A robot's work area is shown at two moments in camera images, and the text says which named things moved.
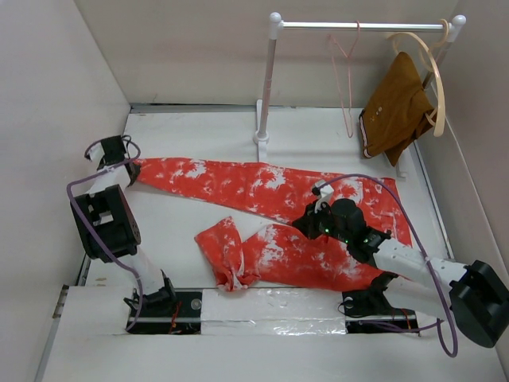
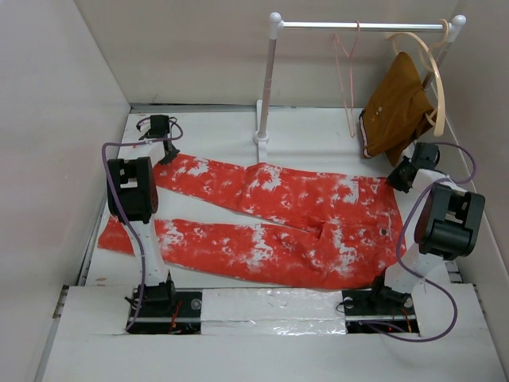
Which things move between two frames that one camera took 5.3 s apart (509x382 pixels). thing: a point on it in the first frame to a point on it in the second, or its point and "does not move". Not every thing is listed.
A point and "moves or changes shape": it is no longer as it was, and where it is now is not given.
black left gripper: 137,168 to 172,156
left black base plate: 185,317 does not move
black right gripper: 307,222 to 393,180
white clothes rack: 261,141 does not move
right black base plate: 369,311 does not move
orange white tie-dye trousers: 241,258 moves or changes shape
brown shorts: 395,114 does not move
